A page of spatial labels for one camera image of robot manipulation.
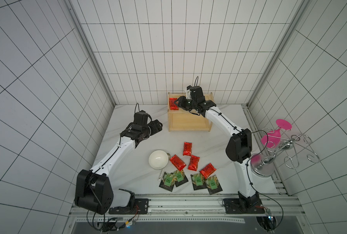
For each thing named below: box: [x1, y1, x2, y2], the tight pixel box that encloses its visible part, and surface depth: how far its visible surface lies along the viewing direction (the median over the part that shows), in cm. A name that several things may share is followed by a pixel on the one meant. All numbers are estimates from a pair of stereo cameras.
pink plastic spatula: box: [261, 118, 293, 149], surface depth 74 cm
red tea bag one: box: [169, 97, 179, 111], surface depth 92 cm
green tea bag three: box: [190, 173, 208, 191], surface depth 83 cm
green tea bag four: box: [204, 174, 223, 195], surface depth 81 cm
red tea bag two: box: [182, 141, 193, 157], surface depth 94 cm
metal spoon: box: [157, 153, 172, 182], surface depth 85 cm
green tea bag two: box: [170, 169, 186, 183], surface depth 85 cm
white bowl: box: [148, 149, 169, 170], surface depth 88 cm
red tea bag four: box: [169, 154, 187, 172], surface depth 89 cm
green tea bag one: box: [158, 171, 175, 193], surface depth 83 cm
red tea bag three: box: [188, 154, 200, 172], surface depth 87 cm
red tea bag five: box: [199, 162, 217, 179], surface depth 85 cm
